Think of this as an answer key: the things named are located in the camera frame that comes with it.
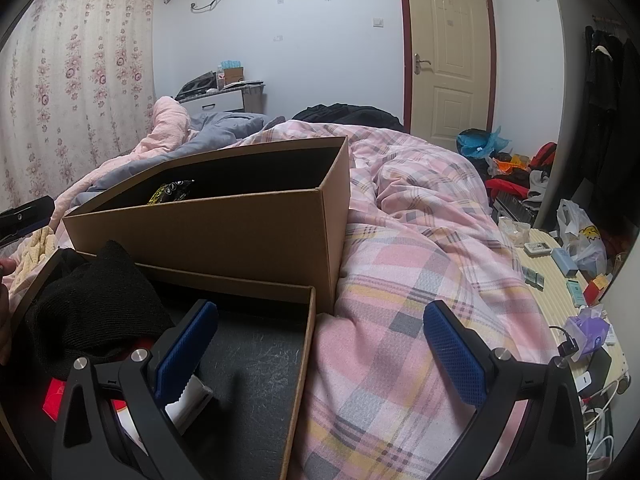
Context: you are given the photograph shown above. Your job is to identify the red backpack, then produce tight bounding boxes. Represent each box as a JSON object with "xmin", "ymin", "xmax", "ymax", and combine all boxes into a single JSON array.
[{"xmin": 530, "ymin": 142, "xmax": 557, "ymax": 168}]

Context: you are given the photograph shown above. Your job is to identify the pale blue box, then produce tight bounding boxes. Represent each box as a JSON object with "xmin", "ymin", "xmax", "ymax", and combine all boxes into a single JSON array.
[{"xmin": 551, "ymin": 248, "xmax": 581, "ymax": 277}]

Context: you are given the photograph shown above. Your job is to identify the black sock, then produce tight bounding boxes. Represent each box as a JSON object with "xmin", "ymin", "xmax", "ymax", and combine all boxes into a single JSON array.
[{"xmin": 24, "ymin": 240, "xmax": 176, "ymax": 381}]

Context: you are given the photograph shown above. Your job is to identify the cream slatted table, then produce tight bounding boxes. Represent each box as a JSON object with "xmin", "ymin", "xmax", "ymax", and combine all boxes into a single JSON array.
[{"xmin": 500, "ymin": 227, "xmax": 628, "ymax": 411}]

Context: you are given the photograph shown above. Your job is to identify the black ribbed case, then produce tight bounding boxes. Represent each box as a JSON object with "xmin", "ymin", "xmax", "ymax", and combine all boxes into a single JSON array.
[{"xmin": 492, "ymin": 195, "xmax": 538, "ymax": 223}]

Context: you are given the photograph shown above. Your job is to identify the floral pink curtain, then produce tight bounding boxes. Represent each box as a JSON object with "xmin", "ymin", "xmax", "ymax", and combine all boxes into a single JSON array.
[{"xmin": 0, "ymin": 0, "xmax": 158, "ymax": 211}]

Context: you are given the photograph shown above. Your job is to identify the orange bag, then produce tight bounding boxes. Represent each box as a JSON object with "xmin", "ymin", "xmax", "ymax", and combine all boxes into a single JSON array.
[{"xmin": 492, "ymin": 154, "xmax": 531, "ymax": 176}]

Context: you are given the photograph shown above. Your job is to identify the brown cardboard box lid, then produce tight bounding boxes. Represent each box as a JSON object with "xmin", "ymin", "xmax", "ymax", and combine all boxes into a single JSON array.
[{"xmin": 0, "ymin": 247, "xmax": 317, "ymax": 480}]

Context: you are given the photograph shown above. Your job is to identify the white grey clothes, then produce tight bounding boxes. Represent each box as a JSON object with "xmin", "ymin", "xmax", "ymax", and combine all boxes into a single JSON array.
[{"xmin": 525, "ymin": 170, "xmax": 551, "ymax": 206}]

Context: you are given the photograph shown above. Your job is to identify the pink plaid duvet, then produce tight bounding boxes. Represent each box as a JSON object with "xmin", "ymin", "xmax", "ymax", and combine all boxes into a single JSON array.
[{"xmin": 240, "ymin": 120, "xmax": 583, "ymax": 480}]

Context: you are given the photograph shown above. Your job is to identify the black hanging coat white patch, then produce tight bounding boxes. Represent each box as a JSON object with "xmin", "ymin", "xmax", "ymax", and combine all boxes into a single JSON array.
[{"xmin": 582, "ymin": 27, "xmax": 623, "ymax": 196}]

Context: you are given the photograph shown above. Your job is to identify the blue plastic bag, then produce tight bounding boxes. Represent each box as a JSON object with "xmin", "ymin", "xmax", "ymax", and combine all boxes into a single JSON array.
[{"xmin": 456, "ymin": 126, "xmax": 511, "ymax": 157}]

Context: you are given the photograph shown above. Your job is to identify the brown cardboard box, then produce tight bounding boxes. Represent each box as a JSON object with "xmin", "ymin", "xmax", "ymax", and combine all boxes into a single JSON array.
[{"xmin": 62, "ymin": 136, "xmax": 351, "ymax": 315}]

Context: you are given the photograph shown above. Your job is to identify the grey quilt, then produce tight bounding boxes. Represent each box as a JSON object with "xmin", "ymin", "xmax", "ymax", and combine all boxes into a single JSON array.
[{"xmin": 87, "ymin": 111, "xmax": 286, "ymax": 193}]

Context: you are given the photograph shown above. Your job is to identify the black clothes pile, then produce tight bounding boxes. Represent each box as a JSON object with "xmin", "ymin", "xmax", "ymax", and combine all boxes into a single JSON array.
[{"xmin": 291, "ymin": 103, "xmax": 405, "ymax": 133}]

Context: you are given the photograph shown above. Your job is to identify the clear plastic container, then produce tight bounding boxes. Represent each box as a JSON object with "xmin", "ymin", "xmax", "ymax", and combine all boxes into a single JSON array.
[{"xmin": 499, "ymin": 216, "xmax": 531, "ymax": 246}]

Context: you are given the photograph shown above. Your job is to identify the red cloth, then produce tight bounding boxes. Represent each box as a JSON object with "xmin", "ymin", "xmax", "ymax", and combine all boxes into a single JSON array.
[{"xmin": 485, "ymin": 176, "xmax": 531, "ymax": 198}]

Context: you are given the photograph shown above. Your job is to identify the red and white packet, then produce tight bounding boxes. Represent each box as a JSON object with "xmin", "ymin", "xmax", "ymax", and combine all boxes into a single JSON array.
[{"xmin": 42, "ymin": 379, "xmax": 148, "ymax": 461}]

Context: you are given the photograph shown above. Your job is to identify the black charger with cable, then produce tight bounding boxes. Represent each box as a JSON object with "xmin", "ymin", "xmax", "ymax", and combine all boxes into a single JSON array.
[{"xmin": 550, "ymin": 327, "xmax": 581, "ymax": 358}]

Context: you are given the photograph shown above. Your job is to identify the cream door with red frame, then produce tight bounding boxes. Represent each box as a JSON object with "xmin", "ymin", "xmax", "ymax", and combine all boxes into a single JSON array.
[{"xmin": 397, "ymin": 0, "xmax": 497, "ymax": 136}]

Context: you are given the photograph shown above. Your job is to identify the pink quilt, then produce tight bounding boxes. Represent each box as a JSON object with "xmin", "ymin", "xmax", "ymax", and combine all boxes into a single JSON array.
[{"xmin": 50, "ymin": 96, "xmax": 201, "ymax": 211}]

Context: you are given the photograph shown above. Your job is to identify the white nightstand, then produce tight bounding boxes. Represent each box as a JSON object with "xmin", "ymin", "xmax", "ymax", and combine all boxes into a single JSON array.
[{"xmin": 177, "ymin": 84, "xmax": 266, "ymax": 113}]

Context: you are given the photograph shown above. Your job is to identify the red box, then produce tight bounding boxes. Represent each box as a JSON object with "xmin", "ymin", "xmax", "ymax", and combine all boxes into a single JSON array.
[{"xmin": 585, "ymin": 277, "xmax": 607, "ymax": 306}]

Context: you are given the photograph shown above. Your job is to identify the white plastic bag yellow print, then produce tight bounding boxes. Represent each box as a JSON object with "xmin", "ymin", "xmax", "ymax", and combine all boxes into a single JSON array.
[{"xmin": 556, "ymin": 199, "xmax": 608, "ymax": 278}]

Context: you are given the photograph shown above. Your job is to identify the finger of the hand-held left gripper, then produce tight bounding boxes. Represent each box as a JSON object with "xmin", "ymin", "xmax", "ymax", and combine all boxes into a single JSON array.
[{"xmin": 0, "ymin": 196, "xmax": 55, "ymax": 247}]

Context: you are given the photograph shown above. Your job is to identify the black yellow shoe wipes packet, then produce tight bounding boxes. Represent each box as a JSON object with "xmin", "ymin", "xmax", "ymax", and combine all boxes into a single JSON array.
[{"xmin": 146, "ymin": 179, "xmax": 196, "ymax": 206}]

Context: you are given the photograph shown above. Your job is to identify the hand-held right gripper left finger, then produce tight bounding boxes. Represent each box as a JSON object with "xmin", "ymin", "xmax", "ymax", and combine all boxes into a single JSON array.
[{"xmin": 50, "ymin": 299, "xmax": 221, "ymax": 480}]

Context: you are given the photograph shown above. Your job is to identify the purple tissue bag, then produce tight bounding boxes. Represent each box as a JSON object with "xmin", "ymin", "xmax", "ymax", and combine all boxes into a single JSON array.
[{"xmin": 565, "ymin": 307, "xmax": 611, "ymax": 361}]

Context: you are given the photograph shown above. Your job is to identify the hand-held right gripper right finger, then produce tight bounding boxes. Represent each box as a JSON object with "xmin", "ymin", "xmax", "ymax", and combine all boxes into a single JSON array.
[{"xmin": 422, "ymin": 301, "xmax": 588, "ymax": 480}]

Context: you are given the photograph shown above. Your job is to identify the pale yellow towel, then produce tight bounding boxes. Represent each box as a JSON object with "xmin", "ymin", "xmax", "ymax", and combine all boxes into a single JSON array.
[{"xmin": 10, "ymin": 226, "xmax": 63, "ymax": 293}]

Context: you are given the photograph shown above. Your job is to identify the person's left hand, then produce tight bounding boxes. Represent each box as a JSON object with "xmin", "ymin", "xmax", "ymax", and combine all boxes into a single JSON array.
[{"xmin": 0, "ymin": 257, "xmax": 15, "ymax": 367}]

